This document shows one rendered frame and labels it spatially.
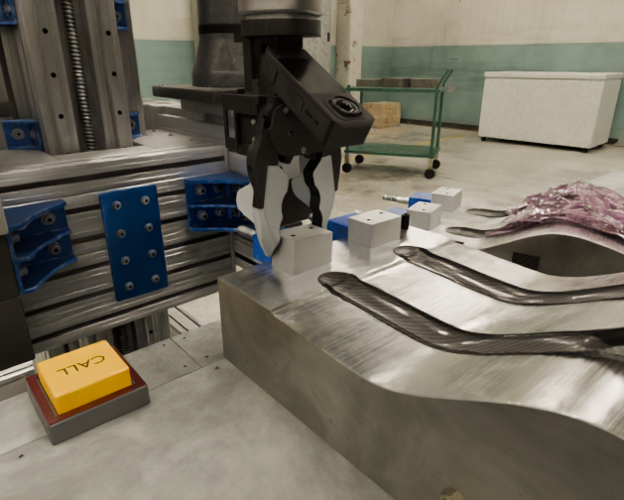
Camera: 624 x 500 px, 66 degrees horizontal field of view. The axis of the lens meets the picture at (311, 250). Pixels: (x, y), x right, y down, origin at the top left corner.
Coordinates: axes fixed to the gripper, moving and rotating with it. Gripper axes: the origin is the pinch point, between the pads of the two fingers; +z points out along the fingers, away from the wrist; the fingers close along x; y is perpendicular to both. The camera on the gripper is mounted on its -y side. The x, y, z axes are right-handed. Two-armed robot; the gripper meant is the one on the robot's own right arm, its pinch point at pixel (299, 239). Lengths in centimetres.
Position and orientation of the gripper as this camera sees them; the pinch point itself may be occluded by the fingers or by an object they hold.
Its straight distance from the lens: 48.2
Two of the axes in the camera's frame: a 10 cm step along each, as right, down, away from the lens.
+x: -7.6, 2.4, -6.1
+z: 0.0, 9.3, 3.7
